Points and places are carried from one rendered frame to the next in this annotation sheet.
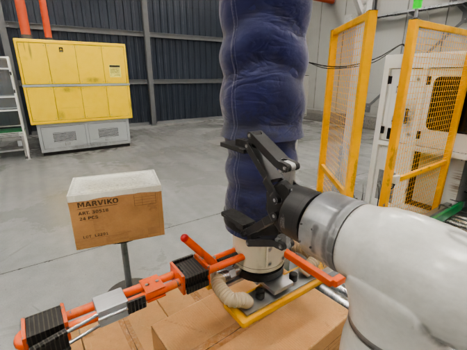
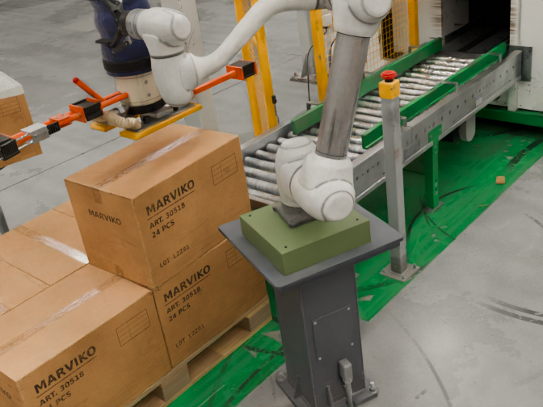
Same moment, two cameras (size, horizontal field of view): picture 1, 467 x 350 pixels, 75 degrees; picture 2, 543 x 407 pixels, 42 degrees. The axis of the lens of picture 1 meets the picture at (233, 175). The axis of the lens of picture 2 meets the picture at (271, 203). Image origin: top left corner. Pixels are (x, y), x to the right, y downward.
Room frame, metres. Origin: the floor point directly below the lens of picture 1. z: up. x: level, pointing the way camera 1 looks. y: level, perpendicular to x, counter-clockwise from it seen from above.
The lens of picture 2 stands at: (-1.79, -0.08, 2.03)
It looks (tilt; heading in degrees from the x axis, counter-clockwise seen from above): 28 degrees down; 350
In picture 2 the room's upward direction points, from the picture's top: 9 degrees counter-clockwise
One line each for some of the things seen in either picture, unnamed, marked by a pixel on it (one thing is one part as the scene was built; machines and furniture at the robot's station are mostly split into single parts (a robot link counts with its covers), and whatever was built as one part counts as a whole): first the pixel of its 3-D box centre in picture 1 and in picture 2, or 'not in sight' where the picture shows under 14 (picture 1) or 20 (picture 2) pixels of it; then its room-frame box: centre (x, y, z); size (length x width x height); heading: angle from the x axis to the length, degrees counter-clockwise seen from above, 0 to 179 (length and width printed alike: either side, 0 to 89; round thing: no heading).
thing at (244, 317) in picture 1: (276, 288); (161, 115); (0.79, -0.14, 1.13); 0.34 x 0.10 x 0.05; 125
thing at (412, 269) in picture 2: not in sight; (399, 268); (0.99, -1.14, 0.01); 0.15 x 0.15 x 0.03; 36
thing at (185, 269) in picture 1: (190, 273); (86, 110); (0.72, 0.12, 1.23); 0.10 x 0.08 x 0.06; 35
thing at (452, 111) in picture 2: not in sight; (426, 130); (1.48, -1.52, 0.50); 2.31 x 0.05 x 0.19; 126
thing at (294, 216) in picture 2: not in sight; (308, 203); (0.34, -0.57, 0.86); 0.22 x 0.18 x 0.06; 98
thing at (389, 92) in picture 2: not in sight; (394, 182); (0.99, -1.14, 0.50); 0.07 x 0.07 x 1.00; 36
